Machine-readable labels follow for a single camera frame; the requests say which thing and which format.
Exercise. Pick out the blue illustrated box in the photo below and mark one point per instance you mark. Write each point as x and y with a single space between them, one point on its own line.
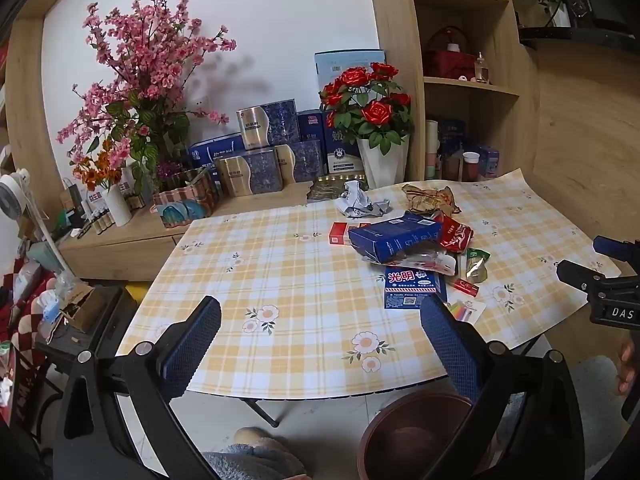
489 162

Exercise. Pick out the black folding table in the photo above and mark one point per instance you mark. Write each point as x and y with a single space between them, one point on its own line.
265 410

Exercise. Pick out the wooden sideboard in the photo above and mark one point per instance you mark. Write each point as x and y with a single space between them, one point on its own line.
130 240

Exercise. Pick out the gold and blue gift box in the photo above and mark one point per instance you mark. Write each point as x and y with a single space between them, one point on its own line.
267 125
247 172
300 162

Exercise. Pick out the grey fuzzy slipper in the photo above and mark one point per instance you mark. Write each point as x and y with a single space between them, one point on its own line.
262 440

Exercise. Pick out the black paper bag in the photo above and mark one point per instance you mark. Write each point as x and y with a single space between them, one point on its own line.
72 205

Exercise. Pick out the wooden shelf unit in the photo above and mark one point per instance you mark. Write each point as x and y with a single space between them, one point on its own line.
400 60

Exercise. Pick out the blue box with round emblem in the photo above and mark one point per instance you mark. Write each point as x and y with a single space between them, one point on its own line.
342 155

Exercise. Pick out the pink blossom bouquet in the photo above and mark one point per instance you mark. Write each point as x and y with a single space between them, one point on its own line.
140 60

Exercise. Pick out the orange flower bunch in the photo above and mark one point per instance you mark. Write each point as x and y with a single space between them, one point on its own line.
97 170

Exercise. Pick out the clear plastic wrapper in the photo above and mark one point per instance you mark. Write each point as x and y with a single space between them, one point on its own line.
430 262

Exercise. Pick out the cardboard box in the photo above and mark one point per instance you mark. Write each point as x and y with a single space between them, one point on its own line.
85 307

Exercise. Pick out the blue ice cream box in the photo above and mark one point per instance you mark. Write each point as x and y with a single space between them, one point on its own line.
412 287

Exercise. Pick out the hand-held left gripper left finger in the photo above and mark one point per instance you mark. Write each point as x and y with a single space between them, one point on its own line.
192 345

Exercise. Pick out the stack of pastel cups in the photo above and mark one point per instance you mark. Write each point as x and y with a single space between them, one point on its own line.
432 150

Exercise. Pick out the crumpled brown paper wrapper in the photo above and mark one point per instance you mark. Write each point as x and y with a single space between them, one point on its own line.
430 200

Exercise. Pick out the large blue carton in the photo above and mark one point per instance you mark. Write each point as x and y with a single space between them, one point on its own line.
395 235

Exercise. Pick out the red white checked blanket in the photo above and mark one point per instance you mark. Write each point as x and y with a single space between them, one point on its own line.
25 320

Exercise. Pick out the brown plastic bin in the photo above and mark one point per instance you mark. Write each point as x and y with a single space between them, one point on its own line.
400 440

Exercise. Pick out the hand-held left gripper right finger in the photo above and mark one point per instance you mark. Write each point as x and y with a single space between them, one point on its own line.
450 345

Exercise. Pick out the red gift basket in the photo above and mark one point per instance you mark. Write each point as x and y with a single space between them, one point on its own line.
452 62

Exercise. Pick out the red stick packet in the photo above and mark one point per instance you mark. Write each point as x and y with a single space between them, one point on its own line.
464 286

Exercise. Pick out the red snack packet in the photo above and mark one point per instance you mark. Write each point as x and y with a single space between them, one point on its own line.
455 235

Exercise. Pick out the white tall vase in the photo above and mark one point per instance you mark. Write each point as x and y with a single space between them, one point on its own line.
117 207

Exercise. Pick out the clear glass bottle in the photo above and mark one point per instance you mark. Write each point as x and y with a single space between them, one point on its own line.
481 70

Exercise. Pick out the yellow plaid floral tablecloth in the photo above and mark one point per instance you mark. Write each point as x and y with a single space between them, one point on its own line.
280 280

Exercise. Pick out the coloured marker blister pack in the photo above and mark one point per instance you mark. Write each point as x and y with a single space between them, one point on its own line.
467 310

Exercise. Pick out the row of small dark bottles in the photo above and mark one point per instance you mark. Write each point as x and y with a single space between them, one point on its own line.
95 220

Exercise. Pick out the striped woven basket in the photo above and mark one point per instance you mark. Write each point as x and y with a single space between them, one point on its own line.
185 202

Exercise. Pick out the gold foil tray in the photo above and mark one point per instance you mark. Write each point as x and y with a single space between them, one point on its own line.
330 187

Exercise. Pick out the red cigarette pack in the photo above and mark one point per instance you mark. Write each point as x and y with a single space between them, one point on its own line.
342 234

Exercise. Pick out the black stool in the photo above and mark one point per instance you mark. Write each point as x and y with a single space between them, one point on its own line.
115 310

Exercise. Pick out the green gold foil packet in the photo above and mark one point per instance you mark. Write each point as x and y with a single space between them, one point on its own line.
475 265

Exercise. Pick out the crumpled white paper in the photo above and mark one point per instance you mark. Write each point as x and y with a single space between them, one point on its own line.
360 202

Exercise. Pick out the white desk fan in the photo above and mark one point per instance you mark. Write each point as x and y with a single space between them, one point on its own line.
15 195

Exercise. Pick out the light blue flat box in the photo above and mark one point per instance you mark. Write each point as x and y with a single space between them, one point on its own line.
340 67

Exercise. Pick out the small white paper cup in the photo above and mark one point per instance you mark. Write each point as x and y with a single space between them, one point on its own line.
471 156

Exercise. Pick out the person's right hand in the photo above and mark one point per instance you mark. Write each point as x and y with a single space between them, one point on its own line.
631 365

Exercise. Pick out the red rose bouquet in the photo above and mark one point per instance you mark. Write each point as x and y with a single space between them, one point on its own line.
370 105

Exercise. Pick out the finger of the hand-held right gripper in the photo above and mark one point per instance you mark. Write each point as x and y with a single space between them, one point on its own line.
580 277
617 250

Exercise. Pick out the small dark blue box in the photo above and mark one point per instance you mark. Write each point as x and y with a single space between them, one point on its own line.
310 125

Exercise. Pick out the dark illustrated box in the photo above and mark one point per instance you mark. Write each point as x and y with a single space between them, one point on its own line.
452 135

